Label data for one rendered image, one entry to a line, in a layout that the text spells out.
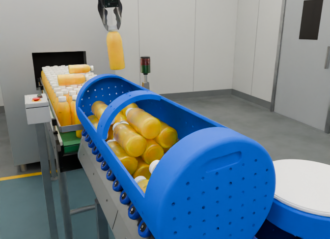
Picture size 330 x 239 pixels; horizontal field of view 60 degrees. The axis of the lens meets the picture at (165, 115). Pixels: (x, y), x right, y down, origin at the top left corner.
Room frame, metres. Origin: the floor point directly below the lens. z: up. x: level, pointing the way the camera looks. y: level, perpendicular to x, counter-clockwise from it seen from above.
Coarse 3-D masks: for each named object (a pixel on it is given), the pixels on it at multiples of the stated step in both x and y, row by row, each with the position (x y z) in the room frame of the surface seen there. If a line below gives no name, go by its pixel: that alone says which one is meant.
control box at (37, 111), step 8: (32, 96) 1.40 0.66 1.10; (32, 104) 1.26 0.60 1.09; (40, 104) 1.28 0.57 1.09; (48, 104) 1.29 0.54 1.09; (32, 112) 1.26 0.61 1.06; (40, 112) 1.28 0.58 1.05; (48, 112) 1.29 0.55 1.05; (32, 120) 1.26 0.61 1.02; (40, 120) 1.27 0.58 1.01; (48, 120) 1.29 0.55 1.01
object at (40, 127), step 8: (40, 128) 1.34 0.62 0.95; (40, 136) 1.34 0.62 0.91; (40, 144) 1.34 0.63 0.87; (40, 152) 1.34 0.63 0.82; (40, 160) 1.34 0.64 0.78; (48, 160) 1.35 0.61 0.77; (48, 168) 1.35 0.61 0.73; (48, 176) 1.35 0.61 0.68; (48, 184) 1.35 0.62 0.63; (48, 192) 1.34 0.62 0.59; (48, 200) 1.34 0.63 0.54; (48, 208) 1.34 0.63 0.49; (48, 216) 1.34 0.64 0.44; (56, 224) 1.35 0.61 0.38; (56, 232) 1.35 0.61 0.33
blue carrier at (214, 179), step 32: (128, 96) 0.85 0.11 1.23; (160, 96) 0.87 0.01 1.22; (192, 128) 0.84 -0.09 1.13; (224, 128) 0.55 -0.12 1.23; (160, 160) 0.49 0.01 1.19; (192, 160) 0.45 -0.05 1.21; (224, 160) 0.49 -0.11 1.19; (256, 160) 0.52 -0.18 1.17; (128, 192) 0.57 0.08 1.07; (160, 192) 0.44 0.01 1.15; (192, 192) 0.45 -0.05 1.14; (224, 192) 0.48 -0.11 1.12; (256, 192) 0.52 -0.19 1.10; (160, 224) 0.43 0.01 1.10; (192, 224) 0.45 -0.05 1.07; (224, 224) 0.49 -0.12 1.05; (256, 224) 0.52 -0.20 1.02
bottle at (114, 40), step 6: (108, 30) 1.27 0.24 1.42; (114, 30) 1.26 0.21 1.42; (108, 36) 1.26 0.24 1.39; (114, 36) 1.25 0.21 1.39; (120, 36) 1.28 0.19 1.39; (108, 42) 1.26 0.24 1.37; (114, 42) 1.25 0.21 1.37; (120, 42) 1.27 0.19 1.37; (108, 48) 1.26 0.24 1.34; (114, 48) 1.25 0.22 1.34; (120, 48) 1.26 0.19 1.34; (108, 54) 1.27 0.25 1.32; (114, 54) 1.25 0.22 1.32; (120, 54) 1.26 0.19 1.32; (114, 60) 1.25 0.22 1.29; (120, 60) 1.26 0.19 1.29; (114, 66) 1.26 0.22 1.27; (120, 66) 1.26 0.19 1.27
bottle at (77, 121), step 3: (75, 108) 1.35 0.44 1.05; (75, 111) 1.34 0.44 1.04; (75, 114) 1.34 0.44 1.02; (75, 117) 1.34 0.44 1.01; (75, 120) 1.35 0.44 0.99; (78, 120) 1.34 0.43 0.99; (75, 123) 1.35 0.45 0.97; (78, 123) 1.34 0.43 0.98; (78, 132) 1.34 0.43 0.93; (81, 132) 1.33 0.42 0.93; (78, 135) 1.34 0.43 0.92; (81, 135) 1.33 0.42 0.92
